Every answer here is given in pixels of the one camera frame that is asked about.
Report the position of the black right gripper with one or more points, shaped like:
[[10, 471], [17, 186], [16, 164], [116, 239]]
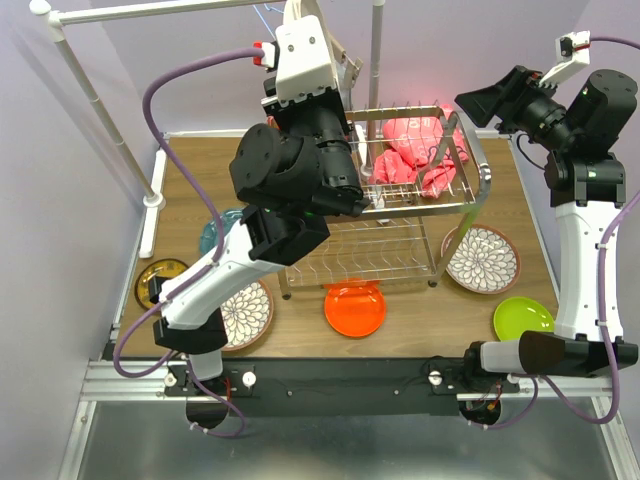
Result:
[[505, 99]]

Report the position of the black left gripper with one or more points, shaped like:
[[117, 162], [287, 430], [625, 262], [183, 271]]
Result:
[[329, 97]]

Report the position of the flower plate brown rim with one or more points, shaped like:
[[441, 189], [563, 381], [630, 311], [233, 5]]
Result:
[[247, 316], [485, 261]]

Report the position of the cream plate blue swirl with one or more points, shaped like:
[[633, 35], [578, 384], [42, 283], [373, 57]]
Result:
[[325, 45]]

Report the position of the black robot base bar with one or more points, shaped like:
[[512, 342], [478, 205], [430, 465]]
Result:
[[352, 386]]

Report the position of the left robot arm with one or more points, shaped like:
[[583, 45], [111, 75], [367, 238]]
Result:
[[291, 177]]

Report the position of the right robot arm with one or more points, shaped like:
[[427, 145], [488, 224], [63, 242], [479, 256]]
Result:
[[587, 192]]

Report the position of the pink printed garment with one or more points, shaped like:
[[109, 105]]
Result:
[[411, 146]]

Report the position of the teal scalloped plate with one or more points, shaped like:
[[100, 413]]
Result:
[[209, 236]]

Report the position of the orange plastic plate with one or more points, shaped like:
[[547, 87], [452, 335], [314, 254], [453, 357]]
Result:
[[355, 308]]

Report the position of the lime green plate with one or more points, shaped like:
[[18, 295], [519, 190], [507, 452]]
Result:
[[516, 315]]

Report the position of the yellow patterned small plate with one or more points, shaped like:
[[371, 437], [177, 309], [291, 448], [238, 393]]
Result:
[[147, 286]]

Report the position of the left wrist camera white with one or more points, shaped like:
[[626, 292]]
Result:
[[299, 58]]

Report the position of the steel wire dish rack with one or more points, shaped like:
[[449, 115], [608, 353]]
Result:
[[410, 230]]

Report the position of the blue wire hanger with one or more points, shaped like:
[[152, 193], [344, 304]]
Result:
[[270, 15]]

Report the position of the white clothes rail frame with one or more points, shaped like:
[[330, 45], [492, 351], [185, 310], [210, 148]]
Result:
[[153, 200]]

